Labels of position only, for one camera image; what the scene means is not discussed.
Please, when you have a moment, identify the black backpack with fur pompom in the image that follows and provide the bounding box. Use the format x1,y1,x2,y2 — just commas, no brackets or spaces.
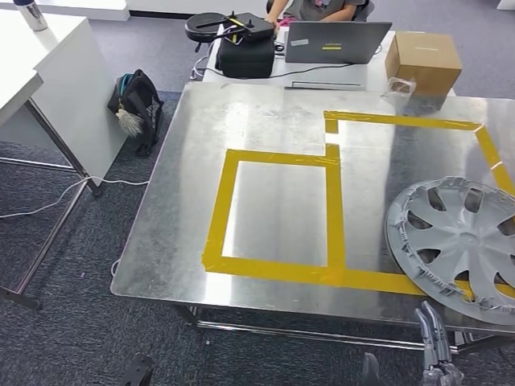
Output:
107,69,165,158

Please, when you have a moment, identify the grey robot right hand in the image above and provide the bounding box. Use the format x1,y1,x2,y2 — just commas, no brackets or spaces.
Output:
414,301,464,386

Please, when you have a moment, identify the large yellow tape outline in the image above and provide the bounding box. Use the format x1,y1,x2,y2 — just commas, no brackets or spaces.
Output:
324,110,515,301

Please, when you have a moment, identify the white office desk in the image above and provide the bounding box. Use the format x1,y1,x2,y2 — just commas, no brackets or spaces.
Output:
201,27,458,97

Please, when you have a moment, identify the grey plastic wheel hubcap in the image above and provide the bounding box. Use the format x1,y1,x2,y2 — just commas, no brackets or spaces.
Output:
385,176,515,327

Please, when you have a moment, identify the white power cable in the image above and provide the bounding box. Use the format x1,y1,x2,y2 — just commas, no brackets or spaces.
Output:
0,175,150,220

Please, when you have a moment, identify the black round stand base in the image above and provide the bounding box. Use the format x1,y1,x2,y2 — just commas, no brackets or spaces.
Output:
184,11,276,45

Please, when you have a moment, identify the small yellow tape square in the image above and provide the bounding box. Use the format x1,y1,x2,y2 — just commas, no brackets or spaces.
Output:
201,143,347,286

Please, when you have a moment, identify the steel tumbler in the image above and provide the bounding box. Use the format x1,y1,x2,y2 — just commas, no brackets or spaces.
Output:
14,0,48,32

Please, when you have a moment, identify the black carry case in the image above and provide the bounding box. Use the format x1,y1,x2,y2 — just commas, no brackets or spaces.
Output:
215,35,276,80

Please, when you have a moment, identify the steel workbench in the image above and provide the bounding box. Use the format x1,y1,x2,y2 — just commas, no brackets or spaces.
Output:
110,81,515,355

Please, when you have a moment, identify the person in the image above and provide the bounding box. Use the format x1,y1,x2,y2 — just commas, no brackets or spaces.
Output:
265,0,365,27

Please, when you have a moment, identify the white desk with metal legs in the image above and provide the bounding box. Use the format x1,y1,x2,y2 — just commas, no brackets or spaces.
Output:
0,7,129,311

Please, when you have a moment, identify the brown cardboard box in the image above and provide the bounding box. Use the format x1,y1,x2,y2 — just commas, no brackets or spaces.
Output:
384,31,463,97

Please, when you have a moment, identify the grey laptop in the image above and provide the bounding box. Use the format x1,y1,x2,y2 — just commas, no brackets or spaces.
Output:
284,21,393,65

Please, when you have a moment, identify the clear plastic packaging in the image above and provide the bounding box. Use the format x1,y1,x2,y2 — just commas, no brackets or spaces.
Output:
382,76,418,105

